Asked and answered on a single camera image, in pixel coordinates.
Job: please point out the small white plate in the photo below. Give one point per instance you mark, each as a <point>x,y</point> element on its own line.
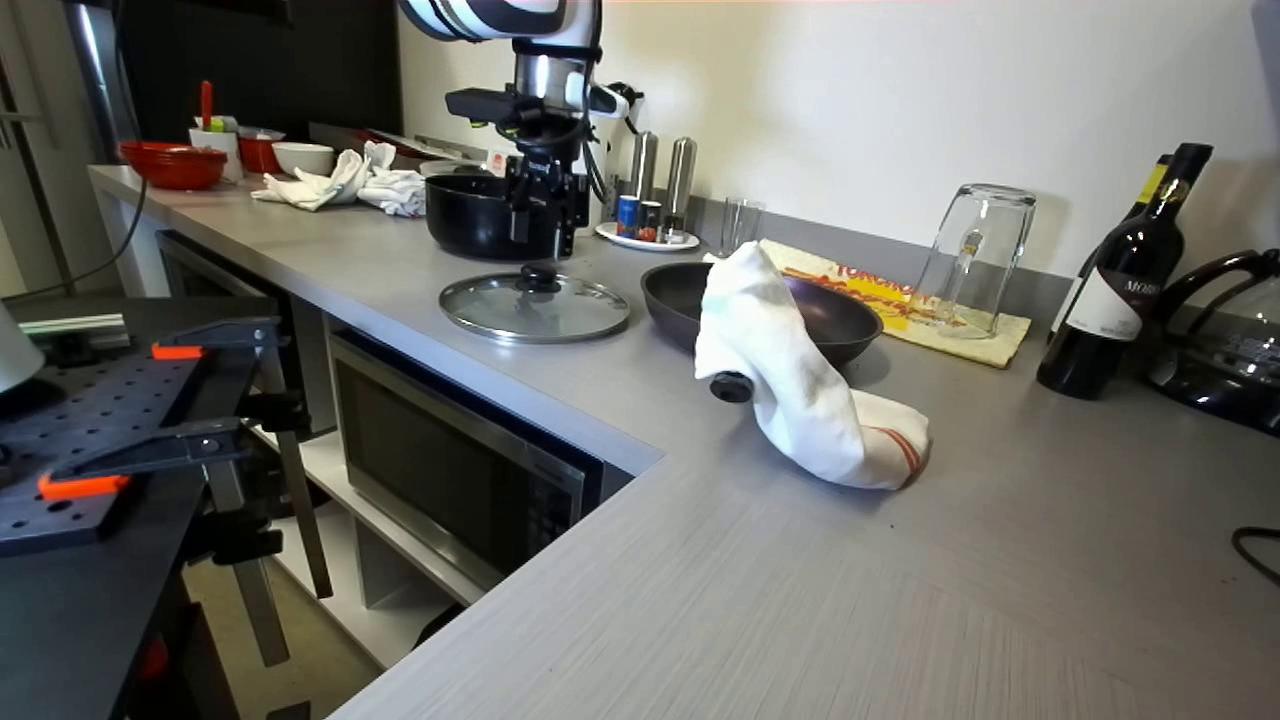
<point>664,240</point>

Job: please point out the black kettle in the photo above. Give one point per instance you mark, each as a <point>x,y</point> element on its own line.
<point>1222,366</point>

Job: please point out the clear drinking glass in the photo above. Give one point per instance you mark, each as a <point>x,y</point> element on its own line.
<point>740,224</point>

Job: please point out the built-in microwave oven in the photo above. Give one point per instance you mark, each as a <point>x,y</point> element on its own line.
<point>443,465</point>

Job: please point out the red utensil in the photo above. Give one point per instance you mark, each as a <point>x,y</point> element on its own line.
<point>207,101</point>

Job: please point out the blue can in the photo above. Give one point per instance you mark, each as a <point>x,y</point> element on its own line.
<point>631,214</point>

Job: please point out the yellow cutting board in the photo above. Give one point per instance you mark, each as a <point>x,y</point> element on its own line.
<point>984,347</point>

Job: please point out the dark wine bottle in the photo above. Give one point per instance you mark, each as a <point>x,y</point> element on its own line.
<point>1123,287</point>

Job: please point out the black frying pan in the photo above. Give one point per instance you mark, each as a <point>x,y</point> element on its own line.
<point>673,306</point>

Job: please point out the black cooking pot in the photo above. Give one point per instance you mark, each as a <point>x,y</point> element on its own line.
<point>465,222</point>

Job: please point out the white bowl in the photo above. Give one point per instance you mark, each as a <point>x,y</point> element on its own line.
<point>300,158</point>

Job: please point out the white utensil cup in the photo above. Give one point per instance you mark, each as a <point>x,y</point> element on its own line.
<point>212,149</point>

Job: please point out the black perforated breadboard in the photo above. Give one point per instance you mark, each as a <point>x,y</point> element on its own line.
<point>74,432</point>

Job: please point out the crumpled white cloth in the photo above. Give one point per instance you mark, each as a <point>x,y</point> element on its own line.
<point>341,183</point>

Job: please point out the small red cup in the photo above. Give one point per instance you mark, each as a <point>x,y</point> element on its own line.
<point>259,154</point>

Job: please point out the white towel with red stripes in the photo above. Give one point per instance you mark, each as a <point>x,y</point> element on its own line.
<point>802,384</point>

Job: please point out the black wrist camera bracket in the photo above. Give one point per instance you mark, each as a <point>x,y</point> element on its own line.
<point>485,107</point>

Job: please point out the black work table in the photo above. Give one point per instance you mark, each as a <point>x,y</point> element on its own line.
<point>66,624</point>

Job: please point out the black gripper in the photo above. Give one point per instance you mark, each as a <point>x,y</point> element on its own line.
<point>555,161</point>

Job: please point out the large red bowl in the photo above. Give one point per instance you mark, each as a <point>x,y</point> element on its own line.
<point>174,165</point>

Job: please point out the clear upturned glass jar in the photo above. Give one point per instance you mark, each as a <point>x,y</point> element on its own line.
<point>972,261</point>

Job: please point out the glass lid with black knob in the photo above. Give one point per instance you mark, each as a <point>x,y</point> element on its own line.
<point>504,308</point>

